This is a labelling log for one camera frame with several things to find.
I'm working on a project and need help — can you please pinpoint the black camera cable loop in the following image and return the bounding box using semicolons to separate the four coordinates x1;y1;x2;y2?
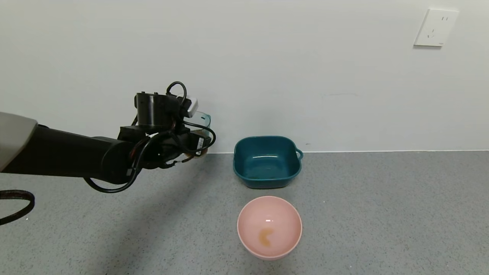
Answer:
166;81;188;109

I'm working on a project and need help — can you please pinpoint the ribbed clear teal plastic cup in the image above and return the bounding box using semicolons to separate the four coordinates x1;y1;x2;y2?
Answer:
183;111;212;159

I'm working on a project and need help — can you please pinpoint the black braided cable sleeve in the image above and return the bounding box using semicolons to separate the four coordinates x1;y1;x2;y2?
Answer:
0;190;35;226

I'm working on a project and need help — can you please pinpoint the dark teal square basin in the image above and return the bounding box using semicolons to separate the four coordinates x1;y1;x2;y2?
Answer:
233;136;304;189

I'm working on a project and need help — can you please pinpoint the pink round bowl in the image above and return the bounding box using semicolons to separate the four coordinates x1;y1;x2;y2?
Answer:
237;196;303;261

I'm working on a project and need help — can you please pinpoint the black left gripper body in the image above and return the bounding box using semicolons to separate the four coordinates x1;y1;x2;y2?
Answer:
164;132;212;157

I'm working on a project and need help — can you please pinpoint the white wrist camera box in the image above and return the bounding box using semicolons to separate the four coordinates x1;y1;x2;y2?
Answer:
177;97;199;119

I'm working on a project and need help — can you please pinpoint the black hanging arm cable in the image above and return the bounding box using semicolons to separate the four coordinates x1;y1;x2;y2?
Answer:
84;130;180;194

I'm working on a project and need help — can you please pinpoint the white wall power outlet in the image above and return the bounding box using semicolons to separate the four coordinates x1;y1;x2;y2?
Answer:
413;9;459;48

